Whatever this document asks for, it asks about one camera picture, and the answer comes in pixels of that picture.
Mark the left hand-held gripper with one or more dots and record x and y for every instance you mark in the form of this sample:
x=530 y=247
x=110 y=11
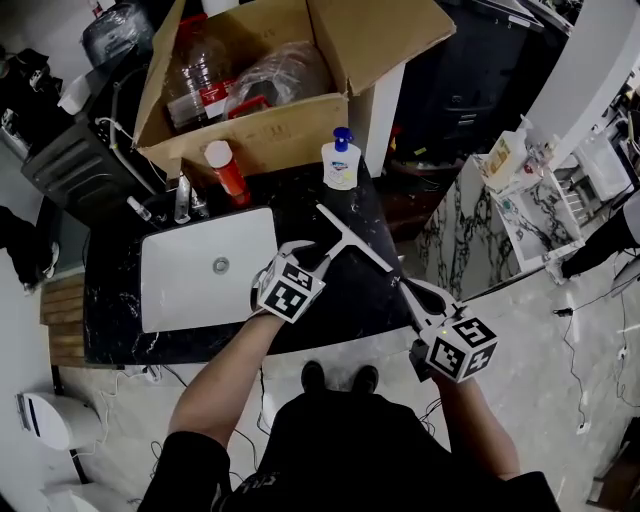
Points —
x=287 y=295

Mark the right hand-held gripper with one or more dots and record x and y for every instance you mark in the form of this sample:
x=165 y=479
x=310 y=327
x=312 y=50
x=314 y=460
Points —
x=460 y=350

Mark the person's right forearm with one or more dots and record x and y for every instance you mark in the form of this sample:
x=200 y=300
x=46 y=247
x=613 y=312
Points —
x=475 y=430

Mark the person's left forearm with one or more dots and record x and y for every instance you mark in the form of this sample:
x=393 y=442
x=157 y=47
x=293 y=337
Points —
x=220 y=385

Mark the black marble table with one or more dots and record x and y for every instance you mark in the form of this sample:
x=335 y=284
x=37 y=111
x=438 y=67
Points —
x=350 y=300

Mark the white marble veined cabinet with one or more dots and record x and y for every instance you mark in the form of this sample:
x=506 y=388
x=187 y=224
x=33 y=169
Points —
x=465 y=235

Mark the white soap bottle blue pump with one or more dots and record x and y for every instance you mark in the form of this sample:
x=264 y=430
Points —
x=340 y=167

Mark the person's black right shoe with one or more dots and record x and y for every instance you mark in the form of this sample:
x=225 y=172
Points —
x=366 y=379

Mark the person's black shoe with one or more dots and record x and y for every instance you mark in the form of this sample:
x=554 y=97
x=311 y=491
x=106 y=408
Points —
x=366 y=379
x=313 y=377

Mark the red spray can white cap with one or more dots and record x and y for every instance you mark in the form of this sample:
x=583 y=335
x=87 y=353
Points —
x=230 y=175

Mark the white rectangular sink basin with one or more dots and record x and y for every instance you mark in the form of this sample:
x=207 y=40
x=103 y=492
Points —
x=190 y=280

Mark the open cardboard box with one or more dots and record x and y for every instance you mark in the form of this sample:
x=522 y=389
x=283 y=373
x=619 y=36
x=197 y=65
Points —
x=280 y=135

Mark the person's black left shoe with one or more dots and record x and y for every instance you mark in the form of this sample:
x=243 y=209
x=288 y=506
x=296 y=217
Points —
x=313 y=377

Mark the chrome faucet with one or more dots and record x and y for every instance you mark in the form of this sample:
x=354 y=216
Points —
x=182 y=200

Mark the pale yellow pump bottle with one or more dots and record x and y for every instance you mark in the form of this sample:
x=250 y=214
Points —
x=505 y=160

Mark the person's black clothing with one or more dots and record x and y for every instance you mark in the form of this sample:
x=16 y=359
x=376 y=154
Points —
x=350 y=460

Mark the clear plastic bag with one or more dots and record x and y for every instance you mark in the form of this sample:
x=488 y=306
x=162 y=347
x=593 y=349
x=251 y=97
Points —
x=285 y=70

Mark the small clear pump bottle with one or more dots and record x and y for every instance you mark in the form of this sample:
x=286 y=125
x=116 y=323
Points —
x=540 y=152

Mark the white power strip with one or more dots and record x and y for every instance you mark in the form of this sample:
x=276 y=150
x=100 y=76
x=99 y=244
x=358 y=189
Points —
x=152 y=373

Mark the large clear plastic bottle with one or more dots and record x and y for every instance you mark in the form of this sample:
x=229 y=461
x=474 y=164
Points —
x=200 y=75

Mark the white sink on metal stand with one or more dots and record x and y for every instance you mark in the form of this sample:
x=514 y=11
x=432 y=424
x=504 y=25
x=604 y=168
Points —
x=602 y=167

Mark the black ribbed cabinet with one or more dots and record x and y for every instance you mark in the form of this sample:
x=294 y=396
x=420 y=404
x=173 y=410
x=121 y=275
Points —
x=85 y=160

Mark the wooden step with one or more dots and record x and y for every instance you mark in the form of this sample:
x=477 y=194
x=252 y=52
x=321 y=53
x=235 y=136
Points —
x=62 y=320

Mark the small white container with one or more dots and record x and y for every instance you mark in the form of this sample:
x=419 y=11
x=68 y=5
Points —
x=74 y=95

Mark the plastic-wrapped water jug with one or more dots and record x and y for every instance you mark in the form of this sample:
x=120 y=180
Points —
x=117 y=30

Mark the white curved appliance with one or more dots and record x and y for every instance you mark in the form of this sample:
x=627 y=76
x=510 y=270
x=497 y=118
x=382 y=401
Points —
x=90 y=500

